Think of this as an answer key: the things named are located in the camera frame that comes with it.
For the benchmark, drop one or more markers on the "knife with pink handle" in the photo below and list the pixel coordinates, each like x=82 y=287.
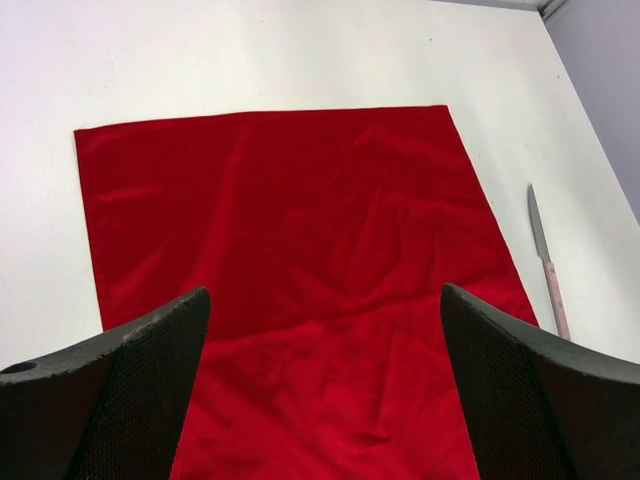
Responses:
x=550 y=273

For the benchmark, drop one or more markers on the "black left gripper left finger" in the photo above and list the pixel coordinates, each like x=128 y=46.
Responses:
x=110 y=407

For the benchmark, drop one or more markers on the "red cloth napkin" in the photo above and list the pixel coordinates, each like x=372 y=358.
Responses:
x=324 y=238

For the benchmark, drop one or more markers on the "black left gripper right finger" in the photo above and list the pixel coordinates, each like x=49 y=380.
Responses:
x=537 y=406

